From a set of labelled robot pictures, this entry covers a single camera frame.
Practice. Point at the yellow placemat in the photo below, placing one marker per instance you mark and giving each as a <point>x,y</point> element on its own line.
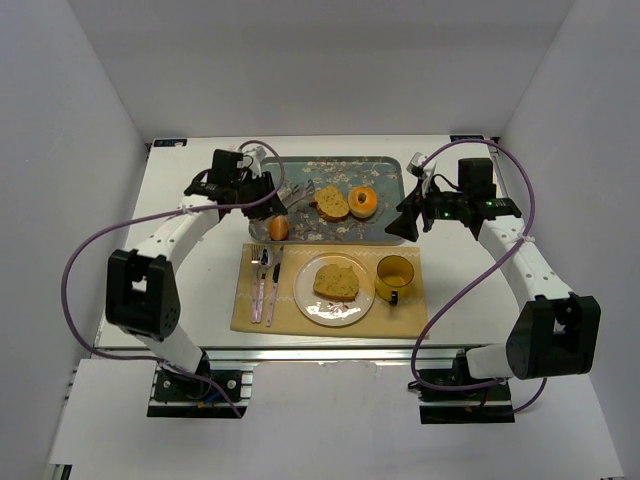
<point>298,311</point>

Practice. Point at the metal serving tongs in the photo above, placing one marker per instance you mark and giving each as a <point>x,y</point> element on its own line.
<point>299,192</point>

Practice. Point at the blue floral tray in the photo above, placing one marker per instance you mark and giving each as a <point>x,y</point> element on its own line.
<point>382,174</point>

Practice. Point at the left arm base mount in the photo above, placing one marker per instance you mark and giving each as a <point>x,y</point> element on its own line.
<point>172,396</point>

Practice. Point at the pink handled spoon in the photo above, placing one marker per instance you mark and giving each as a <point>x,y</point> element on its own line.
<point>265,262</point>

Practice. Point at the aluminium frame rail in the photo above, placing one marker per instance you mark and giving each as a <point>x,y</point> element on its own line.
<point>310,349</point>

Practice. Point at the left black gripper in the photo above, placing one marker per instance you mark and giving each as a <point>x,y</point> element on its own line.
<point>260,195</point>

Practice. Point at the orange bagel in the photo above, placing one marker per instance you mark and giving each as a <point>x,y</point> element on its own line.
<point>362,202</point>

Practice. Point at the pink handled knife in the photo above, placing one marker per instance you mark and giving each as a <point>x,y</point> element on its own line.
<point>275,280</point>

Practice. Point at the yellow mug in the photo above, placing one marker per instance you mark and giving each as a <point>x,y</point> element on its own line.
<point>394,275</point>

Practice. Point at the pink handled fork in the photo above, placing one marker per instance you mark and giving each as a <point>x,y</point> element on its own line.
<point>256,262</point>

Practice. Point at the bread slice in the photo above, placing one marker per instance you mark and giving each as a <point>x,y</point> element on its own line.
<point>336,283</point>
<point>331,204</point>

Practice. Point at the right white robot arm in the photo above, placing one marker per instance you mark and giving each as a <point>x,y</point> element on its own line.
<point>556,331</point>

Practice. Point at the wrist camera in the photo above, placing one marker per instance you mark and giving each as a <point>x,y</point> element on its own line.
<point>422,171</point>
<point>252,159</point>

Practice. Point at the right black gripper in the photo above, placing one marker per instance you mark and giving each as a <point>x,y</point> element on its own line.
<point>426,211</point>

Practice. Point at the orange sesame bun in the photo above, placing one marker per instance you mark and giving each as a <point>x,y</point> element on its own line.
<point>279,228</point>

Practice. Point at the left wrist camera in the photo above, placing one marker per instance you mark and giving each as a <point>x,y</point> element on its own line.
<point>252,159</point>

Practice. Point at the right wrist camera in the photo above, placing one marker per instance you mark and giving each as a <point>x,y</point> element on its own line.
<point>422,171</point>

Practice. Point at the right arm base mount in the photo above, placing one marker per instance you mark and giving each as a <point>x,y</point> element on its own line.
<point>482,406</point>

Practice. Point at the white and yellow plate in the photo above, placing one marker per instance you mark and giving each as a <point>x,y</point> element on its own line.
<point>326,312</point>

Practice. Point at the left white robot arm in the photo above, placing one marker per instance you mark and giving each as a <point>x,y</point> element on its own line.
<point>142,296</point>

